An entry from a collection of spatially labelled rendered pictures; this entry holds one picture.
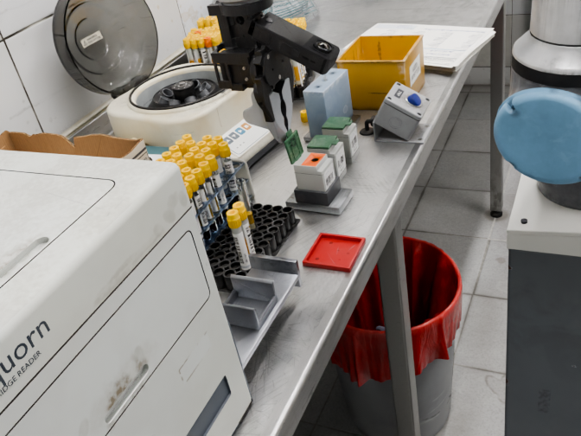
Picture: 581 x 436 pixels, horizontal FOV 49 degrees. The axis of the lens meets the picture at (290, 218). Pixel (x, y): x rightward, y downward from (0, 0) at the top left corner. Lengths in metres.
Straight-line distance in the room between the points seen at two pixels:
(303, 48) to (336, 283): 0.31
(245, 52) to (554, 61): 0.40
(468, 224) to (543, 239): 1.57
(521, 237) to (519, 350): 0.22
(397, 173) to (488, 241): 1.32
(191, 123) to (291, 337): 0.46
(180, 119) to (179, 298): 0.58
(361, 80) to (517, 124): 0.59
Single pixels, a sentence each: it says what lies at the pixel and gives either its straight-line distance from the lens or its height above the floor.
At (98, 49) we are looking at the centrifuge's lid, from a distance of 1.35.
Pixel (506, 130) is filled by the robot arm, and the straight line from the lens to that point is 0.69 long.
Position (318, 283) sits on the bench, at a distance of 0.83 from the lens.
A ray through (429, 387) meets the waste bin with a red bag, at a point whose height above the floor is 0.22.
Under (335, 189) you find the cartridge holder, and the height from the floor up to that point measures 0.90.
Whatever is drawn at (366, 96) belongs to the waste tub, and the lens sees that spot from 1.24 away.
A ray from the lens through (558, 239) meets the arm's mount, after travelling 0.85.
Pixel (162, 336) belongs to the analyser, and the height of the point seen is 1.06.
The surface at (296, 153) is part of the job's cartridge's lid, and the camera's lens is 0.95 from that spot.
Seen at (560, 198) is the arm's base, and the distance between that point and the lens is 0.88.
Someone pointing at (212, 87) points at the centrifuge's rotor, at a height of 0.98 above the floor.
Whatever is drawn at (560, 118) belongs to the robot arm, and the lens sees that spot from 0.67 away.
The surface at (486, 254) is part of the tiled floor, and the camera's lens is 2.27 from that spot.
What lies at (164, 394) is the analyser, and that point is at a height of 1.01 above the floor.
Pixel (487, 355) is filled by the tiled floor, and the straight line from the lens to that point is 1.93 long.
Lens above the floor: 1.40
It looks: 33 degrees down
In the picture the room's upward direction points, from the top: 12 degrees counter-clockwise
